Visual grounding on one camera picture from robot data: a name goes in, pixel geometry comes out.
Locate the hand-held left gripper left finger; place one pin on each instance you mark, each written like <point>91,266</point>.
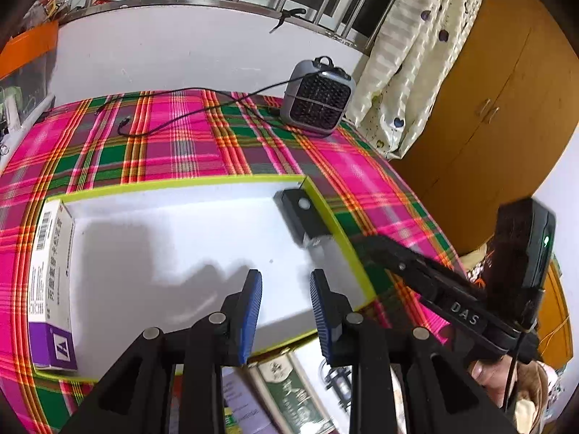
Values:
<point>252,307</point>

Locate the yellow-green tray box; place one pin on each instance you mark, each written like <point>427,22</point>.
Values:
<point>181,244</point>

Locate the clear bin orange lid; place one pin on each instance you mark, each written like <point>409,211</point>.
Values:
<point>27,47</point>

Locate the wooden wardrobe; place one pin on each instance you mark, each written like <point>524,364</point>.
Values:
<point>497,99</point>

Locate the dotted cream curtain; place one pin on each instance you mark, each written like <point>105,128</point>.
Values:
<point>420,54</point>

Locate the metal window grille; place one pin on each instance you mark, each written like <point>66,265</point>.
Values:
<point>181,1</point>

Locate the white purple medicine box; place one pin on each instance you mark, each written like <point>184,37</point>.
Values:
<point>49,280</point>

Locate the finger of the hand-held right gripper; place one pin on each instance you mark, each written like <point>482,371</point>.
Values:
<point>389,253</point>

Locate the pile of assorted packets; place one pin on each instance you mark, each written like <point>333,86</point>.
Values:
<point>49,9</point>

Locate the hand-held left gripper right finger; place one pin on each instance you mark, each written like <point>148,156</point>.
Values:
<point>322,316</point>

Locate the pink green plaid tablecloth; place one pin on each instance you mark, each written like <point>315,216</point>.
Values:
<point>203,144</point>

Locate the person's right hand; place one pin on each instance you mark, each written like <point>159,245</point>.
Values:
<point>488,377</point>

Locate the small grey heater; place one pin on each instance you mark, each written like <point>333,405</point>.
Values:
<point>316,99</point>

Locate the black clip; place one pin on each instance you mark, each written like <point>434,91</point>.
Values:
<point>294,12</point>

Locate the small black box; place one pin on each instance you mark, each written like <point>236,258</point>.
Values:
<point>296,214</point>

